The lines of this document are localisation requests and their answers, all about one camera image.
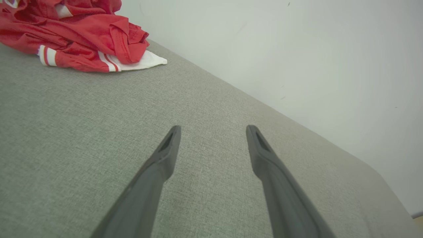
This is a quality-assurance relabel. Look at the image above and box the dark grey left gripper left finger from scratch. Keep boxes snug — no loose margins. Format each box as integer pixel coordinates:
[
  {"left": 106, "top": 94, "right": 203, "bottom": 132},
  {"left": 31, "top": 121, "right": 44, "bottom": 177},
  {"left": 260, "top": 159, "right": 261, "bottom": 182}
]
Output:
[{"left": 91, "top": 125, "right": 181, "bottom": 238}]

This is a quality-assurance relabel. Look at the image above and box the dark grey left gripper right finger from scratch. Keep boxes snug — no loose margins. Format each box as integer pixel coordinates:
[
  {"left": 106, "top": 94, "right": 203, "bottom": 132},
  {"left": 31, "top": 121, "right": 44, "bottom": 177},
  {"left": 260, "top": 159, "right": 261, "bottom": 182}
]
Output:
[{"left": 246, "top": 125, "right": 336, "bottom": 238}]

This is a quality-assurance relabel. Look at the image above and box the red white basketball jersey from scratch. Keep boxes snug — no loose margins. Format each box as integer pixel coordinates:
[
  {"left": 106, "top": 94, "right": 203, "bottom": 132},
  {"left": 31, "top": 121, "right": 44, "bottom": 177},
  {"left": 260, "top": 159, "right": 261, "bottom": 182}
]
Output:
[{"left": 0, "top": 0, "right": 168, "bottom": 73}]

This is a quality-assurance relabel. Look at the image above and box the grey fabric sofa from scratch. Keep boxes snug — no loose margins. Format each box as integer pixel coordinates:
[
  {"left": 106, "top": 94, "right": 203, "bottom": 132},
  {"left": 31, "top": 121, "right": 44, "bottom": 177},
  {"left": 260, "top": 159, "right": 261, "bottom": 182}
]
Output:
[{"left": 0, "top": 39, "right": 423, "bottom": 238}]

